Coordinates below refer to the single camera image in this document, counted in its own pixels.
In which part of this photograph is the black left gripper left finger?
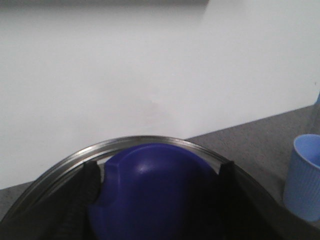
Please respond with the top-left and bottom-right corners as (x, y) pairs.
(0, 162), (101, 240)

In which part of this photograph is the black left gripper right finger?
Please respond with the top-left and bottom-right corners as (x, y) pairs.
(218, 162), (310, 240)

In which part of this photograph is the light blue ribbed cup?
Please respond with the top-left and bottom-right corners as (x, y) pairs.
(283, 134), (320, 222)

